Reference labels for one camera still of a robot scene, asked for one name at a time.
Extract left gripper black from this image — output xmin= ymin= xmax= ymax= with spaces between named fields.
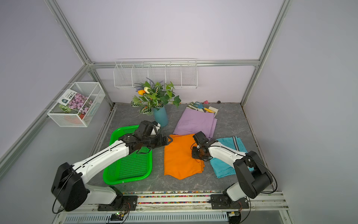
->
xmin=143 ymin=133 xmax=173 ymax=149

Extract orange pants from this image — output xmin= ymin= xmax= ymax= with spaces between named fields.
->
xmin=164 ymin=134 xmax=205 ymax=180

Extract teal striped pants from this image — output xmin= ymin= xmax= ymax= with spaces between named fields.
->
xmin=210 ymin=136 xmax=248 ymax=178

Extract purple pants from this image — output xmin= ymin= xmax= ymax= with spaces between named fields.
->
xmin=173 ymin=108 xmax=217 ymax=139

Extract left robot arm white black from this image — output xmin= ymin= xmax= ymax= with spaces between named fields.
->
xmin=51 ymin=120 xmax=173 ymax=212

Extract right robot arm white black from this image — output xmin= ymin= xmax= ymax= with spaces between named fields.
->
xmin=192 ymin=132 xmax=274 ymax=210

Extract green perforated plastic basket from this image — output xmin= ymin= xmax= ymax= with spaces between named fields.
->
xmin=103 ymin=125 xmax=153 ymax=186

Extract teal vase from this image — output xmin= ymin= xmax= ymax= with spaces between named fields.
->
xmin=153 ymin=106 xmax=169 ymax=127

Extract garden tool set card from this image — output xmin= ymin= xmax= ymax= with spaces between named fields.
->
xmin=187 ymin=102 xmax=219 ymax=116

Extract artificial plant bouquet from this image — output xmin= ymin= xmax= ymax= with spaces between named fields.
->
xmin=131 ymin=78 xmax=182 ymax=114

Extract purple flower seed packet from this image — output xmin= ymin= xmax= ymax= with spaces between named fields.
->
xmin=57 ymin=89 xmax=93 ymax=115

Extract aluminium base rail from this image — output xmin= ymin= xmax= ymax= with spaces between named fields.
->
xmin=53 ymin=191 xmax=294 ymax=224

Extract white wire wall shelf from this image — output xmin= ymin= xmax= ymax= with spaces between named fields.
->
xmin=113 ymin=58 xmax=198 ymax=89

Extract white mesh wall basket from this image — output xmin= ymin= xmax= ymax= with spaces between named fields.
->
xmin=47 ymin=82 xmax=105 ymax=127

